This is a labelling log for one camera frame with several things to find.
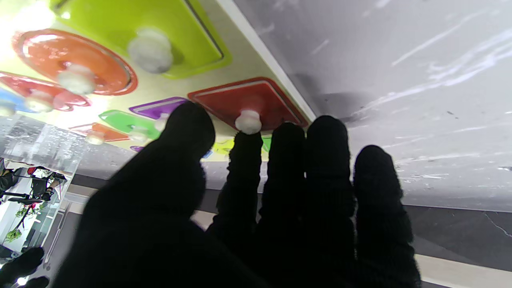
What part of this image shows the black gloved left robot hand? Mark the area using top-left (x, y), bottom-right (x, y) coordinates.
top-left (52, 101), bottom-right (421, 288)

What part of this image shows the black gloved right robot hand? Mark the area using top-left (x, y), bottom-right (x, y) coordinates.
top-left (0, 247), bottom-right (50, 288)

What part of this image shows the yellow star puzzle piece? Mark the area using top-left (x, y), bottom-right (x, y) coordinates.
top-left (212, 138), bottom-right (235, 156)

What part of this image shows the red square puzzle piece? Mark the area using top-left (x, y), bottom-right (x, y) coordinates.
top-left (188, 77), bottom-right (310, 135)

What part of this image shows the purple triangle puzzle piece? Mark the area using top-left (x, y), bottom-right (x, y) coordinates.
top-left (129, 97), bottom-right (188, 132)

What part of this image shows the green hexagon puzzle piece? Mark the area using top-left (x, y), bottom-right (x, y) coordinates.
top-left (99, 110), bottom-right (161, 143)

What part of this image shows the blue semicircle puzzle piece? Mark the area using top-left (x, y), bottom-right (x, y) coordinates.
top-left (0, 88), bottom-right (36, 117)

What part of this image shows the yellow wooden shape puzzle board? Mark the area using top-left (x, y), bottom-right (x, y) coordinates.
top-left (0, 0), bottom-right (318, 162)

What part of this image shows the red heart puzzle piece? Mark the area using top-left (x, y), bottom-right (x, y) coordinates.
top-left (0, 71), bottom-right (92, 113)

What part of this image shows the orange oval puzzle piece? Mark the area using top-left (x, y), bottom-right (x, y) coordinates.
top-left (12, 29), bottom-right (138, 96)

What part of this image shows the yellow trapezoid puzzle piece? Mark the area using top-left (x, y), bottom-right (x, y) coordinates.
top-left (50, 0), bottom-right (232, 79)

